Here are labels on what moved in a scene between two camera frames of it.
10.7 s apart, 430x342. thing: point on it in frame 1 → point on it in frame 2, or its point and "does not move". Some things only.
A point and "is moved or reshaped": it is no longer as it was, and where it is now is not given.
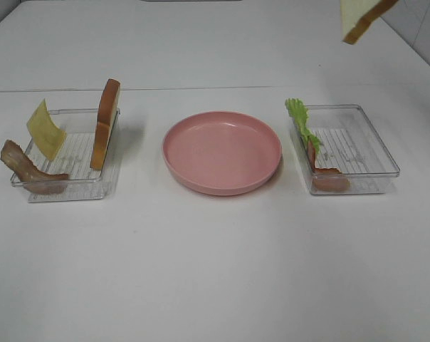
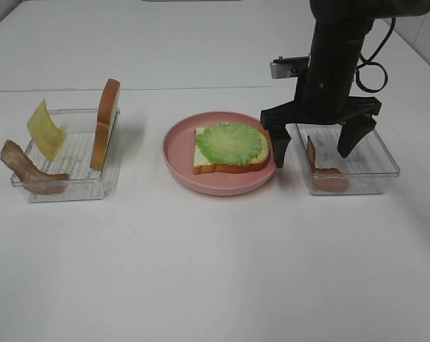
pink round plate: x=221 y=153 does not move
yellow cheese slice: x=48 y=137 does not move
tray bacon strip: x=33 y=179 does not move
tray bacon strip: x=327 y=179 does not move
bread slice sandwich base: x=376 y=11 is moved or reshaped
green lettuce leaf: x=299 y=110 → x=232 y=143
